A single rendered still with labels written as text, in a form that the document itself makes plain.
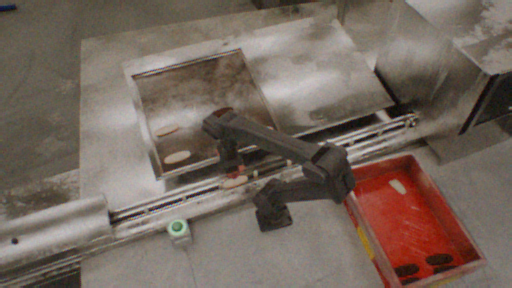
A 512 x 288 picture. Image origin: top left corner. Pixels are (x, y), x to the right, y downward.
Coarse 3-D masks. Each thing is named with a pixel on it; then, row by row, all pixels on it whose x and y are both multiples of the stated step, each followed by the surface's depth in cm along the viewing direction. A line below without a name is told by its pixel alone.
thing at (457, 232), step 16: (384, 160) 148; (400, 160) 151; (416, 160) 148; (368, 176) 153; (416, 176) 150; (352, 192) 139; (432, 192) 142; (352, 208) 138; (432, 208) 144; (448, 208) 135; (368, 224) 131; (448, 224) 136; (368, 240) 131; (464, 240) 130; (384, 256) 124; (464, 256) 131; (480, 256) 124; (384, 272) 124; (448, 272) 121; (464, 272) 122
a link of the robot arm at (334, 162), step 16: (320, 160) 100; (336, 160) 99; (336, 176) 100; (352, 176) 103; (272, 192) 127; (288, 192) 120; (304, 192) 114; (320, 192) 108; (336, 192) 100; (272, 208) 128
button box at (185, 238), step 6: (168, 222) 134; (186, 222) 135; (168, 228) 133; (186, 228) 133; (168, 234) 132; (180, 234) 132; (186, 234) 132; (174, 240) 132; (180, 240) 133; (186, 240) 135; (174, 246) 135; (180, 246) 136
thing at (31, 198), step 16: (64, 176) 156; (0, 192) 150; (16, 192) 151; (32, 192) 151; (48, 192) 151; (64, 192) 151; (0, 208) 146; (16, 208) 146; (32, 208) 146; (48, 208) 146; (48, 272) 131; (64, 272) 134; (80, 272) 138
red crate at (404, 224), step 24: (360, 192) 151; (384, 192) 151; (408, 192) 151; (384, 216) 144; (408, 216) 144; (432, 216) 144; (384, 240) 138; (408, 240) 138; (432, 240) 138; (456, 264) 132
